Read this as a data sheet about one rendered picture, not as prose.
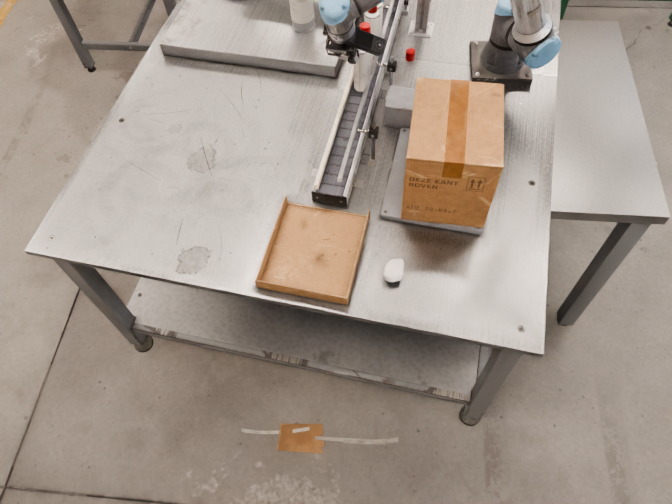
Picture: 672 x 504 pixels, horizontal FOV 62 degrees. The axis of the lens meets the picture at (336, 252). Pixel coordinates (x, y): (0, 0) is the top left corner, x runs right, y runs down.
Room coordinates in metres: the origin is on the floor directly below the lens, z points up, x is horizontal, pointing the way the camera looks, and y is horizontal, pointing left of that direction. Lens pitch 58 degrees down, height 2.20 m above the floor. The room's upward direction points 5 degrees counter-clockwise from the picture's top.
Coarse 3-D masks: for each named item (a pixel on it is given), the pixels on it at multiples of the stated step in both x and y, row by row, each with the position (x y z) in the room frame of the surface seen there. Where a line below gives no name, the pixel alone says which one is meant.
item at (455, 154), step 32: (416, 96) 1.14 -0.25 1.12; (448, 96) 1.13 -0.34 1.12; (480, 96) 1.12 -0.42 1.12; (416, 128) 1.02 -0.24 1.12; (448, 128) 1.01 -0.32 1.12; (480, 128) 1.01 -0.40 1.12; (416, 160) 0.92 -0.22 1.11; (448, 160) 0.91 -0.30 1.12; (480, 160) 0.90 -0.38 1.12; (416, 192) 0.92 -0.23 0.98; (448, 192) 0.90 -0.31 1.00; (480, 192) 0.88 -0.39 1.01; (480, 224) 0.87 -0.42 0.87
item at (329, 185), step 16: (384, 16) 1.83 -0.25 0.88; (352, 96) 1.42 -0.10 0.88; (368, 96) 1.41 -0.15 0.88; (352, 112) 1.34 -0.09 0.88; (336, 144) 1.21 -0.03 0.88; (336, 160) 1.14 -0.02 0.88; (352, 160) 1.14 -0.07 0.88; (336, 176) 1.08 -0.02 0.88; (320, 192) 1.03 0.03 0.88; (336, 192) 1.02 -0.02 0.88
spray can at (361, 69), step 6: (360, 54) 1.43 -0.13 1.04; (366, 54) 1.44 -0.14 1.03; (360, 60) 1.43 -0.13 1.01; (366, 60) 1.44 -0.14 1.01; (354, 66) 1.45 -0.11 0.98; (360, 66) 1.43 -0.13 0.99; (366, 66) 1.44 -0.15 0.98; (354, 72) 1.45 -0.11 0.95; (360, 72) 1.43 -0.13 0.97; (366, 72) 1.44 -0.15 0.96; (354, 78) 1.45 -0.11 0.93; (360, 78) 1.43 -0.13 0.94; (366, 78) 1.44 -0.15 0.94; (354, 84) 1.45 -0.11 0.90; (360, 84) 1.43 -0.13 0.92; (360, 90) 1.43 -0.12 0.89
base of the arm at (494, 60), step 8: (488, 40) 1.59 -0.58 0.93; (488, 48) 1.56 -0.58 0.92; (496, 48) 1.53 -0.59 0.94; (504, 48) 1.51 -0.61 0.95; (480, 56) 1.58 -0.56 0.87; (488, 56) 1.54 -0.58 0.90; (496, 56) 1.52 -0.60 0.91; (504, 56) 1.51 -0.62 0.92; (512, 56) 1.51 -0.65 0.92; (488, 64) 1.52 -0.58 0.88; (496, 64) 1.51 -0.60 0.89; (504, 64) 1.50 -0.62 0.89; (512, 64) 1.50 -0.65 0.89; (520, 64) 1.51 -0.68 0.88; (496, 72) 1.50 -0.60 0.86; (504, 72) 1.49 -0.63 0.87; (512, 72) 1.49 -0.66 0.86
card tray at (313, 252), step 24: (288, 216) 0.98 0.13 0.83; (312, 216) 0.97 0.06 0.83; (336, 216) 0.97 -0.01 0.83; (360, 216) 0.96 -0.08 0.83; (288, 240) 0.89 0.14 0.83; (312, 240) 0.89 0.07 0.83; (336, 240) 0.88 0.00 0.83; (360, 240) 0.87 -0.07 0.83; (264, 264) 0.81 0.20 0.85; (288, 264) 0.81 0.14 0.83; (312, 264) 0.81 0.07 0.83; (336, 264) 0.80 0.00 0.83; (264, 288) 0.74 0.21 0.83; (288, 288) 0.72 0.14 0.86; (312, 288) 0.73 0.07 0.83; (336, 288) 0.72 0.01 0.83
